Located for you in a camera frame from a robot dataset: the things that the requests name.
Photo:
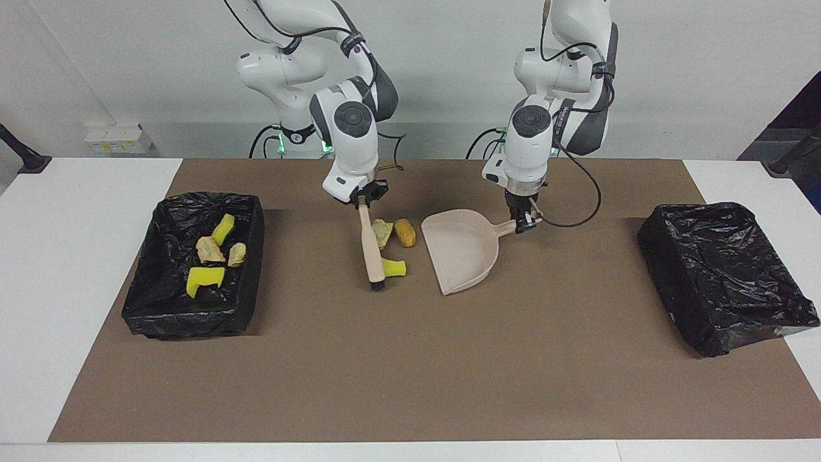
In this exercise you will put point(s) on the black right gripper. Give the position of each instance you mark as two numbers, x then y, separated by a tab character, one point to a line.
371	189

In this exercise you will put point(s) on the pale ridged bread piece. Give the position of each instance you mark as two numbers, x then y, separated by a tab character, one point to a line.
236	255

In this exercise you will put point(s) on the brown peanut-shaped bread roll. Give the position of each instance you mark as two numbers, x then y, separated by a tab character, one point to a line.
405	233

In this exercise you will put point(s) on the brown table mat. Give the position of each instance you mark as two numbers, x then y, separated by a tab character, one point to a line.
385	398

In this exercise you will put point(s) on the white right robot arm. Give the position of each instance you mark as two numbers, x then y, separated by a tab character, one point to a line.
349	135

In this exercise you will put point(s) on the beige plastic dustpan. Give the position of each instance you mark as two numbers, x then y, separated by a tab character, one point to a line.
462	250

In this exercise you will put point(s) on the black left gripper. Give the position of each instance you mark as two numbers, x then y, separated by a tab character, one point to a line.
518	202

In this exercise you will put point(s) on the striped croissant-like bread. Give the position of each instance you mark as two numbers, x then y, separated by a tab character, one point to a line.
210	250

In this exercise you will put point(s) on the pale torn bread chunk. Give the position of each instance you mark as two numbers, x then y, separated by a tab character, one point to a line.
383	231

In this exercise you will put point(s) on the black stand foot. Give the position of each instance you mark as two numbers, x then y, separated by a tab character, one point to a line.
786	163
25	157

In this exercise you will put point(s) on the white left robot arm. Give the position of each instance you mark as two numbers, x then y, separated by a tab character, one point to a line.
532	141

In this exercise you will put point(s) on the notched yellow sponge piece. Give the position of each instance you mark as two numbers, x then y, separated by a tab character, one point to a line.
202	277

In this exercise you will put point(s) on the bin with black plastic bag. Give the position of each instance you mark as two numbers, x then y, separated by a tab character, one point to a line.
718	276
167	301

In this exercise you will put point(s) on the beige hand brush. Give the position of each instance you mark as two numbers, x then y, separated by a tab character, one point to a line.
372	256

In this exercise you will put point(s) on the white wall socket box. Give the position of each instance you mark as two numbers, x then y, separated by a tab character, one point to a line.
118	141

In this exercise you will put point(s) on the yellow sponge with green backing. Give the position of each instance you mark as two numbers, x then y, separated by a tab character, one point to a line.
224	229

